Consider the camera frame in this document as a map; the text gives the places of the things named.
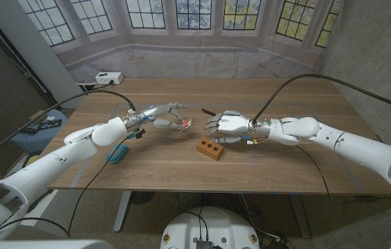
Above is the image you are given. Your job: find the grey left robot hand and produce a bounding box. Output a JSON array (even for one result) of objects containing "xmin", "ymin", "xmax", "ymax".
[{"xmin": 122, "ymin": 102, "xmax": 190, "ymax": 133}]

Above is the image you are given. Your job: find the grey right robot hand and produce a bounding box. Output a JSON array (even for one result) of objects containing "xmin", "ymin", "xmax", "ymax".
[{"xmin": 204, "ymin": 110, "xmax": 272, "ymax": 145}]

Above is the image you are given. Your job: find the small red white matchbox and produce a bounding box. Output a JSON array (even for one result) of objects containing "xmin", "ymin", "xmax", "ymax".
[{"xmin": 178, "ymin": 118, "xmax": 193, "ymax": 132}]

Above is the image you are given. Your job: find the brown wooden block with holes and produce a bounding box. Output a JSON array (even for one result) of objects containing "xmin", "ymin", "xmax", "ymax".
[{"xmin": 195, "ymin": 136, "xmax": 224, "ymax": 161}]

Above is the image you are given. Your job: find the teal handheld calculator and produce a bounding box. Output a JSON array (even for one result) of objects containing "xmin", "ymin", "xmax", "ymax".
[{"xmin": 105, "ymin": 142, "xmax": 129, "ymax": 165}]

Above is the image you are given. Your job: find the white power strip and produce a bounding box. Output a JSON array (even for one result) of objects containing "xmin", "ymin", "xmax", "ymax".
[{"xmin": 95, "ymin": 71, "xmax": 125, "ymax": 86}]

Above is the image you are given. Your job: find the printed window backdrop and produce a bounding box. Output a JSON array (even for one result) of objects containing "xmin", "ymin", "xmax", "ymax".
[{"xmin": 17, "ymin": 0, "xmax": 343, "ymax": 84}]

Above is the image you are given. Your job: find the black floor fan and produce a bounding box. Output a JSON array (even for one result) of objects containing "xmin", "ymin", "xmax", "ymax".
[{"xmin": 131, "ymin": 191, "xmax": 156, "ymax": 205}]

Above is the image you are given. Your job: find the black remote control with buttons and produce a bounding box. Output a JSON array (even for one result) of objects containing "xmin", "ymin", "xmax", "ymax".
[{"xmin": 37, "ymin": 118, "xmax": 63, "ymax": 131}]

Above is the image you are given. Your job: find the grey metal table leg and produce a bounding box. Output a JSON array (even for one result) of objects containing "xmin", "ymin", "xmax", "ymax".
[
  {"xmin": 113, "ymin": 191, "xmax": 134, "ymax": 233},
  {"xmin": 288, "ymin": 194, "xmax": 312, "ymax": 239}
]

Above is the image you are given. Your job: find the white robot torso base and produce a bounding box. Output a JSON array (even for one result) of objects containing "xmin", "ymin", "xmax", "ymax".
[{"xmin": 160, "ymin": 205, "xmax": 261, "ymax": 249}]

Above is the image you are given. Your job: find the beige twine roll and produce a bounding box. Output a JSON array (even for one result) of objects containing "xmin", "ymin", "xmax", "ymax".
[{"xmin": 28, "ymin": 109, "xmax": 48, "ymax": 124}]

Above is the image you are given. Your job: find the blue padded stool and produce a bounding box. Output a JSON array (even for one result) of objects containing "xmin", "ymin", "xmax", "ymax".
[{"xmin": 10, "ymin": 109, "xmax": 69, "ymax": 155}]

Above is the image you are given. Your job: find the slim black remote control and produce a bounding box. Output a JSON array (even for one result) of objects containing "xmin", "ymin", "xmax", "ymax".
[{"xmin": 15, "ymin": 126, "xmax": 39, "ymax": 135}]

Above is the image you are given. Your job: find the yellow round object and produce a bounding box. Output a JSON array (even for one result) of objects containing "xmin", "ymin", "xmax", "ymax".
[{"xmin": 21, "ymin": 154, "xmax": 40, "ymax": 171}]

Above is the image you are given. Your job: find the white robot body edge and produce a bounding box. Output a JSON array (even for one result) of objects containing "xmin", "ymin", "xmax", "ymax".
[{"xmin": 0, "ymin": 239, "xmax": 115, "ymax": 249}]

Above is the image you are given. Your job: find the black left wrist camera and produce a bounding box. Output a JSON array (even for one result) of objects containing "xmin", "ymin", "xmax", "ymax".
[{"xmin": 127, "ymin": 127, "xmax": 147, "ymax": 140}]

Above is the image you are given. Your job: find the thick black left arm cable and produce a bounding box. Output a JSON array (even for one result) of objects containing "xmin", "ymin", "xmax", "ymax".
[{"xmin": 0, "ymin": 89, "xmax": 136, "ymax": 169}]

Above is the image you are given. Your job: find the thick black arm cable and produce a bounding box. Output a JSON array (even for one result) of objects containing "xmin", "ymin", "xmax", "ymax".
[
  {"xmin": 252, "ymin": 72, "xmax": 391, "ymax": 124},
  {"xmin": 0, "ymin": 89, "xmax": 136, "ymax": 169}
]

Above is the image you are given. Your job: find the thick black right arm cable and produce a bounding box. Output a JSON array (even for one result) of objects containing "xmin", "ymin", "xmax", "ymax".
[{"xmin": 252, "ymin": 72, "xmax": 391, "ymax": 124}]

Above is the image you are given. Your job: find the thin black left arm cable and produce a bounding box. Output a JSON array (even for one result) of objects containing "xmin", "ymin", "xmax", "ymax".
[{"xmin": 0, "ymin": 135, "xmax": 134, "ymax": 239}]

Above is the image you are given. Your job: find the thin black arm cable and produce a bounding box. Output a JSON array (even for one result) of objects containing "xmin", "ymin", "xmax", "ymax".
[
  {"xmin": 295, "ymin": 144, "xmax": 391, "ymax": 208},
  {"xmin": 0, "ymin": 135, "xmax": 134, "ymax": 239}
]

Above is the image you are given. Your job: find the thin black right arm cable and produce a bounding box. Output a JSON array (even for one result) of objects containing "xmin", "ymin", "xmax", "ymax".
[{"xmin": 295, "ymin": 144, "xmax": 391, "ymax": 208}]

